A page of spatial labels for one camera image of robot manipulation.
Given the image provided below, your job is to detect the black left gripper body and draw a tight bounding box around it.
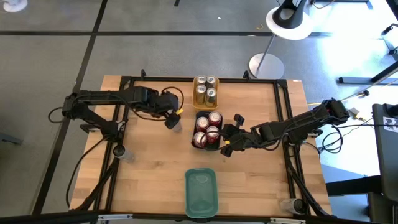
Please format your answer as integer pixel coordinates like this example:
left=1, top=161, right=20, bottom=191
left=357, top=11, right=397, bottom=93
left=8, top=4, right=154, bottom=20
left=154, top=91, right=181, bottom=114

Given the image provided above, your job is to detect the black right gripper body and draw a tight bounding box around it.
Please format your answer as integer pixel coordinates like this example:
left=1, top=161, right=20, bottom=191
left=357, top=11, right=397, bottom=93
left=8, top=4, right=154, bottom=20
left=221, top=123, right=253, bottom=151

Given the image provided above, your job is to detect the red soda can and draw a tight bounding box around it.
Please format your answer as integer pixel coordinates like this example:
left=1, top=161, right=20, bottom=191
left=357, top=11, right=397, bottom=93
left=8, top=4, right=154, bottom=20
left=192, top=131, right=208, bottom=148
left=208, top=111, right=223, bottom=128
left=206, top=125, right=220, bottom=144
left=195, top=116, right=210, bottom=133

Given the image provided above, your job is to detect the silver soda can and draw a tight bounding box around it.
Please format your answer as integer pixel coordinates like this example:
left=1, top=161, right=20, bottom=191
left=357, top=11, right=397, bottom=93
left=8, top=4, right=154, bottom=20
left=113, top=144, right=136, bottom=164
left=279, top=198, right=308, bottom=216

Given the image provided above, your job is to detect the black plastic tray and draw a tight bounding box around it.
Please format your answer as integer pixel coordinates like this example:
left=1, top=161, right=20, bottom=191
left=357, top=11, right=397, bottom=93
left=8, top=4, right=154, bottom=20
left=190, top=110, right=224, bottom=151

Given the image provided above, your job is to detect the yellow plastic tray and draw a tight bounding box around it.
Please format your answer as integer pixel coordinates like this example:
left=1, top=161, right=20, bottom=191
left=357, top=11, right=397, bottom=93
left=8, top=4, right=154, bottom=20
left=192, top=75, right=220, bottom=111

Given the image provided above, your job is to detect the green plastic tray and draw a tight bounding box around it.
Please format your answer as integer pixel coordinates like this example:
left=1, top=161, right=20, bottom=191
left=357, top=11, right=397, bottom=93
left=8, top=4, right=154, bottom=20
left=184, top=167, right=219, bottom=219

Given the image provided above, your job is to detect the grey round stand base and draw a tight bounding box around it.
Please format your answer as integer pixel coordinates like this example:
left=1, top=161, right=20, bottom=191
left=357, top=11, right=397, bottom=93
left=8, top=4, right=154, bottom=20
left=248, top=33, right=285, bottom=80

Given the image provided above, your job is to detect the white round stool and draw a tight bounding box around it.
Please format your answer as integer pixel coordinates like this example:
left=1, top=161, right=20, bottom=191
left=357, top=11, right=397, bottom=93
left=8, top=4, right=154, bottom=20
left=265, top=0, right=313, bottom=42

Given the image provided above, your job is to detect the grey power adapter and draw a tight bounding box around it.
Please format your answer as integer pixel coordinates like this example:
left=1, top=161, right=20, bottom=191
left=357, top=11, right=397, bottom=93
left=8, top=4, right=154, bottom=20
left=348, top=107, right=364, bottom=121

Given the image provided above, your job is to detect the black desk foot bar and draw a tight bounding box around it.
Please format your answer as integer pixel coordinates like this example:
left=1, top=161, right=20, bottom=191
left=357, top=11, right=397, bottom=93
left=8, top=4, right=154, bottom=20
left=338, top=60, right=398, bottom=85

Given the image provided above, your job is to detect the black aluminium beam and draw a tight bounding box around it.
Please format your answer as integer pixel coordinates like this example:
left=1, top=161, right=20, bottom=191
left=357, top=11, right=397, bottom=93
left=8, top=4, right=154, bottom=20
left=0, top=208, right=398, bottom=224

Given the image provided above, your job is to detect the white round floor object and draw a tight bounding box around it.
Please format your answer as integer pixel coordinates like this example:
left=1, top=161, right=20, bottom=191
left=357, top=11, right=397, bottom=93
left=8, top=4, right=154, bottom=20
left=2, top=0, right=29, bottom=13

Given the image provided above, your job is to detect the black aluminium table frame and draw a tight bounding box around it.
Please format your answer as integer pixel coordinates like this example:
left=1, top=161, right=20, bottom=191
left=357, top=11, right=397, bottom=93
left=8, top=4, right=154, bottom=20
left=70, top=68, right=336, bottom=218

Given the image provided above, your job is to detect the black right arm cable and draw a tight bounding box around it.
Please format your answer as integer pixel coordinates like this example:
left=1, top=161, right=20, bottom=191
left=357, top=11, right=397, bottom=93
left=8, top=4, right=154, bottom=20
left=320, top=123, right=398, bottom=154

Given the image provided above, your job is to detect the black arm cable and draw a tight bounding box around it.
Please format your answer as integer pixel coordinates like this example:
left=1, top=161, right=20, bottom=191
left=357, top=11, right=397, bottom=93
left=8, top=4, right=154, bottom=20
left=47, top=106, right=108, bottom=208
left=320, top=123, right=398, bottom=154

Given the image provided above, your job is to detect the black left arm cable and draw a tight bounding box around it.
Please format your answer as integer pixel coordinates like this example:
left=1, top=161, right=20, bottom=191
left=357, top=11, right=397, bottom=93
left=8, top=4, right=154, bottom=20
left=47, top=106, right=108, bottom=208

